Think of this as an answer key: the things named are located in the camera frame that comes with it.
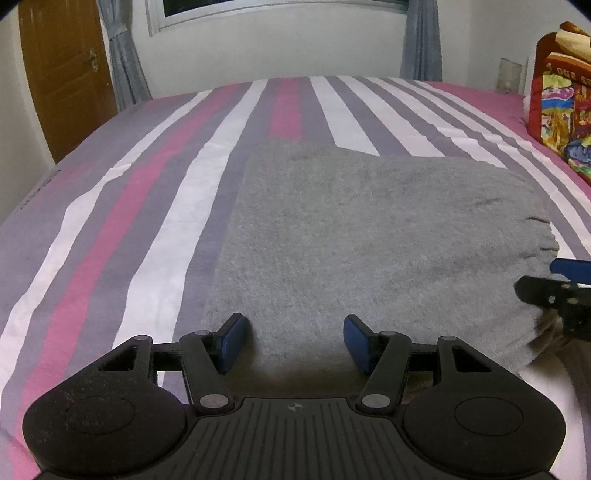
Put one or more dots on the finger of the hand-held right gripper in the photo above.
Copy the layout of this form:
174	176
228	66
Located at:
542	290
572	266

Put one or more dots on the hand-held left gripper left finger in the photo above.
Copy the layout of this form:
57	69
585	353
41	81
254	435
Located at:
234	341

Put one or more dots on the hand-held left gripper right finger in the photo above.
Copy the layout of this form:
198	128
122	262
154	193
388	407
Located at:
358	344

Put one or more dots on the grey pants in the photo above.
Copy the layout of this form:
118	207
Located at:
369	249

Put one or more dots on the colourful red pillow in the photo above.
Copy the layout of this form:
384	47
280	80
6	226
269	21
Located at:
563	106

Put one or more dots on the striped bed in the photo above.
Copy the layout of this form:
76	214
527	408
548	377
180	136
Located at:
138	194

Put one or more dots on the grey curtain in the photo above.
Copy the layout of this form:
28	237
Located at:
421	41
124	60

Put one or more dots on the brown wooden door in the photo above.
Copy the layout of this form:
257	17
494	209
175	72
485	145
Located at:
67	78

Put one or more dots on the window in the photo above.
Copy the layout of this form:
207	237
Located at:
277	9

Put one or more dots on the wall socket plate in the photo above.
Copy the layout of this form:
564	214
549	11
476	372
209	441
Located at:
512	74

